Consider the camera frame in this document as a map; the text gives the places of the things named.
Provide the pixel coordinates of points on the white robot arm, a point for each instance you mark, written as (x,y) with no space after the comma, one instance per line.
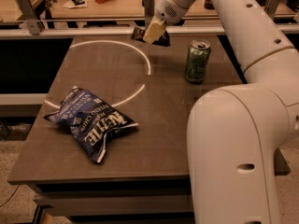
(234,131)

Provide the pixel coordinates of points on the dark chocolate rxbar wrapper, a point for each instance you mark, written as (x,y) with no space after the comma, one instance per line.
(138,34)

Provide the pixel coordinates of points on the metal guard rail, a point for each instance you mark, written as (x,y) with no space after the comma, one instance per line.
(54,33)

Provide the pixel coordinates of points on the middle metal rail bracket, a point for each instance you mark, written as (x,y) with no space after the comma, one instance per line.
(148,11)

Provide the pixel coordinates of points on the blue kettle chips bag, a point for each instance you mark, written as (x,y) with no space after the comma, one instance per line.
(91,120)

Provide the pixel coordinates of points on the left metal rail bracket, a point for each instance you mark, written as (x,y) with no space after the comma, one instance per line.
(34,25)

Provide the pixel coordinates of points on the green soda can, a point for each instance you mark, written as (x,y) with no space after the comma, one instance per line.
(197,59)

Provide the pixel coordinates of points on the black mesh cup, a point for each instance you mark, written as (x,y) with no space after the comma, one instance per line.
(208,5)

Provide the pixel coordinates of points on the right metal rail bracket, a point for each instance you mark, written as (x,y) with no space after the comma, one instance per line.
(274,2)

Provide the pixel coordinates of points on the metal rail bracket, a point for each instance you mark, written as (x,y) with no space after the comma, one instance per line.
(148,11)
(274,2)
(34,25)

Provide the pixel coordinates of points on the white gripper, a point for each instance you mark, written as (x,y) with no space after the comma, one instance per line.
(167,8)

